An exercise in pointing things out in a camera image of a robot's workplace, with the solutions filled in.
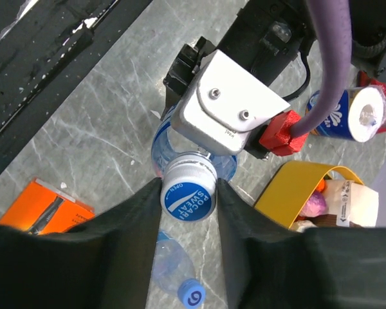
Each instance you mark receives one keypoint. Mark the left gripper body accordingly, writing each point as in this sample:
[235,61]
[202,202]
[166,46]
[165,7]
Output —
[180,74]

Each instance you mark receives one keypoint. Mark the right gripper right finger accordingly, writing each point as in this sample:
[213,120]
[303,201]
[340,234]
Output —
[268,266]

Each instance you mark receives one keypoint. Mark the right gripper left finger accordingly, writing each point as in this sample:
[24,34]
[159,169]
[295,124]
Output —
[105,262]

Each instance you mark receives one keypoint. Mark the clear bottle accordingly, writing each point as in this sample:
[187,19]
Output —
[171,265]

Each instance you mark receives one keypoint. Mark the blue cap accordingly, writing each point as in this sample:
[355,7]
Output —
[191,293]
[188,191]

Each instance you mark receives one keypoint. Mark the blue bottle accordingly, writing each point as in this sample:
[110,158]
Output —
[168,144]

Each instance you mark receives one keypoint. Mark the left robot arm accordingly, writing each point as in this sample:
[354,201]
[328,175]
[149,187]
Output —
[267,35]

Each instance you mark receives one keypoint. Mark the purple onion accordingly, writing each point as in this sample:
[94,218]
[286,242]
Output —
[315,206]

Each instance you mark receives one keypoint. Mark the orange razor box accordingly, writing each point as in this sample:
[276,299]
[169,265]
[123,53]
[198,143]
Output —
[43,209]

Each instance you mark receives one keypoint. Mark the yellow plastic bin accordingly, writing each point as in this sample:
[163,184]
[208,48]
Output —
[291,187]

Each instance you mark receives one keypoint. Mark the orange carrot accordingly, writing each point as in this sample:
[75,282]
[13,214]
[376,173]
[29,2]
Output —
[321,185]

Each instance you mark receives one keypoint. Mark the white paper bag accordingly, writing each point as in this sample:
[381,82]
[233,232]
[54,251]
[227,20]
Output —
[351,203]

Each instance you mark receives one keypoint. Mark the toilet paper roll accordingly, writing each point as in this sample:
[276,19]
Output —
[357,116]

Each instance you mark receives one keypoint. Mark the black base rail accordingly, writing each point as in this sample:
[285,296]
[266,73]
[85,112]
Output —
[46,55]

